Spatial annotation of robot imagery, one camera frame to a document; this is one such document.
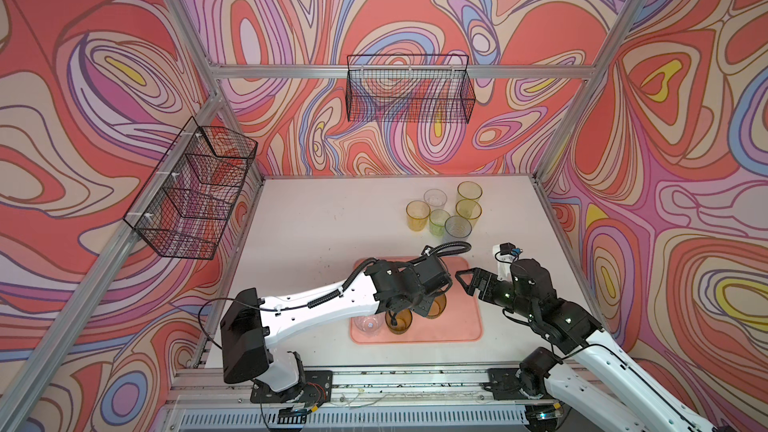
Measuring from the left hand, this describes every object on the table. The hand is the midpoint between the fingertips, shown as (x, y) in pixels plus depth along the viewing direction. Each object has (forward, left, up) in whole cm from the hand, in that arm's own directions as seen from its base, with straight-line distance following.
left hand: (429, 299), depth 73 cm
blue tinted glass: (+26, -12, -7) cm, 30 cm away
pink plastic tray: (-1, -11, -16) cm, 19 cm away
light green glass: (+30, -7, -8) cm, 32 cm away
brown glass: (-1, +7, -14) cm, 16 cm away
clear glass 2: (+42, -8, -9) cm, 44 cm away
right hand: (+3, -10, 0) cm, 11 cm away
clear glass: (-2, +15, -14) cm, 21 cm away
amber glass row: (+35, 0, -8) cm, 36 cm away
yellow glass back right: (+38, -18, -1) cm, 42 cm away
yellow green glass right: (+33, -17, -5) cm, 38 cm away
